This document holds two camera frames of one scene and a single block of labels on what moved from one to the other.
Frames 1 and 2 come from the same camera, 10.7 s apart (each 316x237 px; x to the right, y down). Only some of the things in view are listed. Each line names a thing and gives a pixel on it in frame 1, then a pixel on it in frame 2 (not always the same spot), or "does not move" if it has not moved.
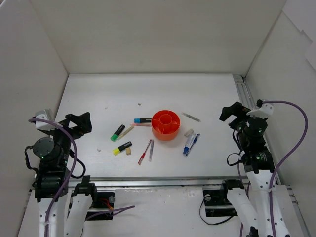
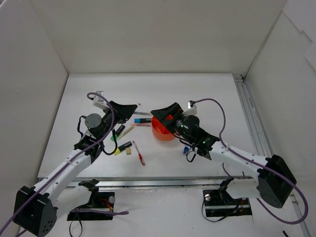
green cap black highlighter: x=114 y=137 does not move
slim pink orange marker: x=140 y=124 does not move
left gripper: x=65 y=130 -> x=114 y=111
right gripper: x=237 y=118 -> x=176 y=116
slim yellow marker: x=125 y=133 does not move
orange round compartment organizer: x=165 y=125 does not move
